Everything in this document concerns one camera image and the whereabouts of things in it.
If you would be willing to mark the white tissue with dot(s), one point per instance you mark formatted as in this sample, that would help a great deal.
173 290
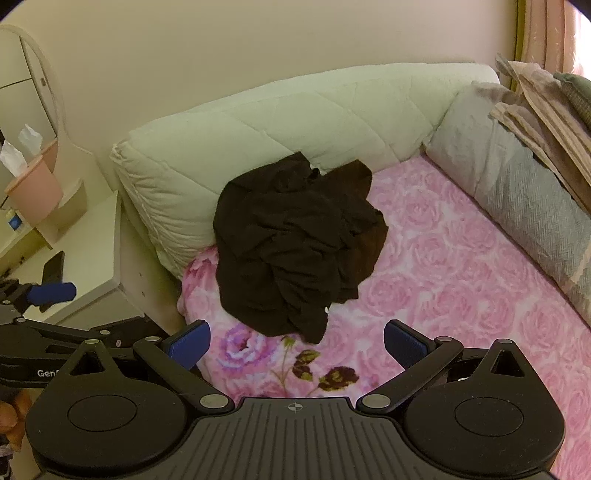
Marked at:
11 159

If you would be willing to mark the green cushion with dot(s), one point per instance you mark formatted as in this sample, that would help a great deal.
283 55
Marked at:
577 92

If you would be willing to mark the cream bedside table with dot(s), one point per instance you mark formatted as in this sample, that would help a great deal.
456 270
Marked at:
92 258

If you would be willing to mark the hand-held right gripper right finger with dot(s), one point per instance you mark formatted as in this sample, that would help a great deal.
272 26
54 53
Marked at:
406 345

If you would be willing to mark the pink tissue box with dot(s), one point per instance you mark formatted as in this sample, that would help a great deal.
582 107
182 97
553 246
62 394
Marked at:
34 194

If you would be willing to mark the oval cream-framed mirror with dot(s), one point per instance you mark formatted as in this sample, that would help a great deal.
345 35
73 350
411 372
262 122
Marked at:
27 92

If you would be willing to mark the white quilted headboard cushion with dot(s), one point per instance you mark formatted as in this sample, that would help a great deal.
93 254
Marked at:
277 120

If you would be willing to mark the beige folded quilt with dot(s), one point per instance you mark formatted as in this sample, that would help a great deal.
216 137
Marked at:
545 124

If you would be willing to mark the grey and pink quilt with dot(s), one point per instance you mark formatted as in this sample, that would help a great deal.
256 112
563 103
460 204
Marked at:
517 194

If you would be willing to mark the person's left hand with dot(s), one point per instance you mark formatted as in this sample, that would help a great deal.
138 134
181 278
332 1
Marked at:
9 417

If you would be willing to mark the dark brown garment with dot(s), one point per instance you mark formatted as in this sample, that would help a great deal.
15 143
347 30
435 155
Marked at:
295 249

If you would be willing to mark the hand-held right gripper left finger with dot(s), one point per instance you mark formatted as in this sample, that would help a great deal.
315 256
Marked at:
187 346

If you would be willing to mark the black phone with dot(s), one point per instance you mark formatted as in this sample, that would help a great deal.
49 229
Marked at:
53 267

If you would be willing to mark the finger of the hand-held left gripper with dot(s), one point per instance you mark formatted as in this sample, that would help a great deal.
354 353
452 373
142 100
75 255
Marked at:
60 330
51 294

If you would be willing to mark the pink curtain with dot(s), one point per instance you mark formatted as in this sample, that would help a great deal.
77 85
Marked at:
549 32

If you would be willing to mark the pink floral blanket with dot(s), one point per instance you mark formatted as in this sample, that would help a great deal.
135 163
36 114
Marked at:
461 286

